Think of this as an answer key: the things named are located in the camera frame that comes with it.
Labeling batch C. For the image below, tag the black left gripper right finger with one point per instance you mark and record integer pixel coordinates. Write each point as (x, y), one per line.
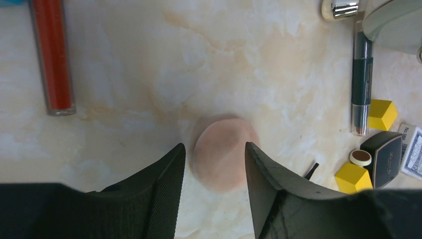
(285, 205)

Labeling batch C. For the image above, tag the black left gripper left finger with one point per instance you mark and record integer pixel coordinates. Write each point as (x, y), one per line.
(142, 206)

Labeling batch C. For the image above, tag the pink makeup sponge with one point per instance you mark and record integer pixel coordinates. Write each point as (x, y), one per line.
(219, 155)

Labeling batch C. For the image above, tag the white round drawer organizer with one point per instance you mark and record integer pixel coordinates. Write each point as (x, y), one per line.
(393, 24)

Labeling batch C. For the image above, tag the thin black stick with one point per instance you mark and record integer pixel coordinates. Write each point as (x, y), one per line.
(311, 171)

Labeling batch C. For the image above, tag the yellow cube block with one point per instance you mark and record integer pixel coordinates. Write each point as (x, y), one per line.
(352, 177)

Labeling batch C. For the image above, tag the black square compact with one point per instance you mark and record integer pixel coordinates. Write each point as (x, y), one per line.
(385, 149)

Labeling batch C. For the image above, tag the blue playing card box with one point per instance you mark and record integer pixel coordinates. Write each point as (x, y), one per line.
(411, 161)

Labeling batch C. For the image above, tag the black eyeliner pen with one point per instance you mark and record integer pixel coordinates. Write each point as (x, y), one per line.
(362, 69)

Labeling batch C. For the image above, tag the small blue cube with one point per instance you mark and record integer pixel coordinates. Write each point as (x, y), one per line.
(8, 3)

